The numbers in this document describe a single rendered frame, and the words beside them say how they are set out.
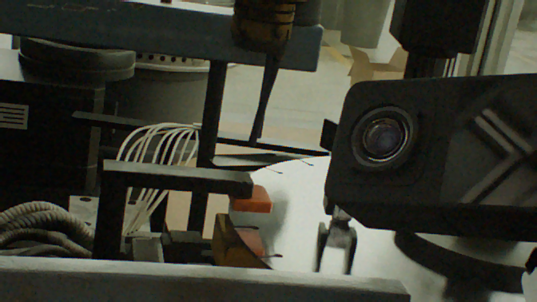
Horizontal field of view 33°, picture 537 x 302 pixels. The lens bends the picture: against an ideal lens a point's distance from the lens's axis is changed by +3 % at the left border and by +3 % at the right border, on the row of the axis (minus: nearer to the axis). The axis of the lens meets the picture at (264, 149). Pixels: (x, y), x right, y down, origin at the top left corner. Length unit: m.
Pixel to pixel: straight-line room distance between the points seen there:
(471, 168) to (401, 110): 0.03
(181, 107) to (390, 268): 0.74
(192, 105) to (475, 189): 1.00
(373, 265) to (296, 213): 0.08
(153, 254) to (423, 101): 0.32
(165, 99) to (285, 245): 0.70
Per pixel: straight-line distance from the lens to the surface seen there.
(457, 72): 1.71
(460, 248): 0.56
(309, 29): 0.74
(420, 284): 0.52
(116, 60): 0.93
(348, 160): 0.28
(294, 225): 0.57
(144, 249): 0.58
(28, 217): 0.59
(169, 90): 1.21
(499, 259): 0.56
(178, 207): 1.11
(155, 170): 0.54
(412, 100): 0.29
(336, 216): 0.58
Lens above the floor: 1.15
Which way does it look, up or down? 17 degrees down
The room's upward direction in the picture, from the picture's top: 9 degrees clockwise
